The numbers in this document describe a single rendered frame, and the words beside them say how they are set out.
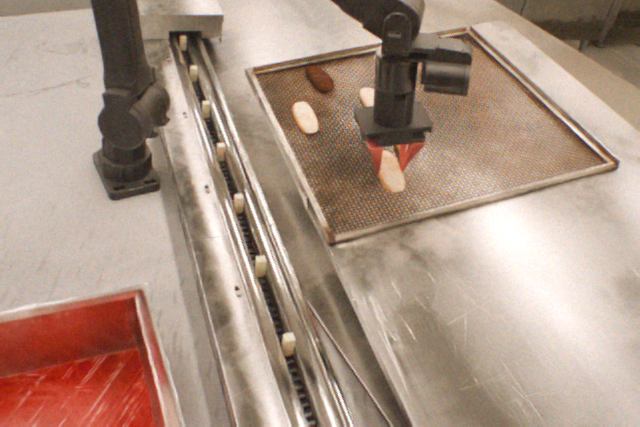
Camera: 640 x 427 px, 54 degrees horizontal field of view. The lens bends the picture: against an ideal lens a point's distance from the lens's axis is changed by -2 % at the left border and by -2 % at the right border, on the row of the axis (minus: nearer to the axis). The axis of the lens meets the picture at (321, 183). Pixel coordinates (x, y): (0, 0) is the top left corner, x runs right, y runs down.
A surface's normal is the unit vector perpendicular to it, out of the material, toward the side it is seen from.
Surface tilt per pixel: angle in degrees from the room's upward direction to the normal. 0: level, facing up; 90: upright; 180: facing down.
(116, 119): 90
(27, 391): 0
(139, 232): 0
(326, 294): 0
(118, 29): 90
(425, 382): 10
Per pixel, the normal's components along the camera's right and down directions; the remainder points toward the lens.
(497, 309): -0.03, -0.76
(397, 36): -0.22, 0.58
